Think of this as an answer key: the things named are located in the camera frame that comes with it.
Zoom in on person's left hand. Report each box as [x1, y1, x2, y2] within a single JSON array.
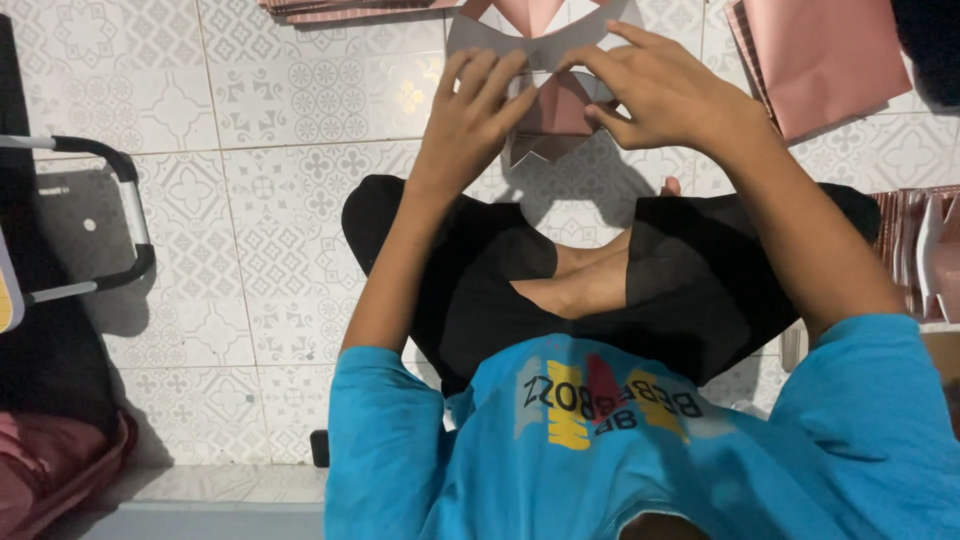
[[408, 46, 541, 193]]

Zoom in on blue printed t-shirt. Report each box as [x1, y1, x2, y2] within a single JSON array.
[[324, 313, 960, 540]]

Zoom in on trolley with black grey handle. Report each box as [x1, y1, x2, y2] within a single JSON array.
[[0, 135, 157, 336]]

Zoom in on black bag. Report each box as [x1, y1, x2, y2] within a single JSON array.
[[891, 0, 960, 115]]

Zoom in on brown cardboard box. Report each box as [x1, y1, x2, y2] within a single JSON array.
[[921, 330, 960, 440]]

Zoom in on person's foot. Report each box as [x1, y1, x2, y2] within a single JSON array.
[[553, 176, 682, 277], [510, 258, 630, 321]]

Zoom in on person's right hand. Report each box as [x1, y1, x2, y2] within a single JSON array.
[[558, 18, 775, 156]]

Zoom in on person's left foot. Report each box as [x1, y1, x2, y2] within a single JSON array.
[[553, 176, 682, 277]]

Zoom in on thick pile of pink paper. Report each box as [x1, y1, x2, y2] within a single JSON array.
[[723, 0, 914, 145]]

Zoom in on pink cloth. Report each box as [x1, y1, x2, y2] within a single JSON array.
[[0, 409, 139, 540]]

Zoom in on flat stack of pink sheets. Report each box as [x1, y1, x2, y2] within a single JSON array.
[[257, 0, 468, 25]]

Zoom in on pink and grey paper box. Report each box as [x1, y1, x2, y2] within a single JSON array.
[[445, 0, 648, 171]]

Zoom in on person's right foot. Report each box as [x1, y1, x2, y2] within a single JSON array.
[[510, 258, 630, 321]]

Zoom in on row of folded pink boxes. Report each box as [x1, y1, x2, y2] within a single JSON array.
[[868, 186, 960, 325]]

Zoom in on black trousers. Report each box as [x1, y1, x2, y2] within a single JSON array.
[[341, 174, 883, 399]]

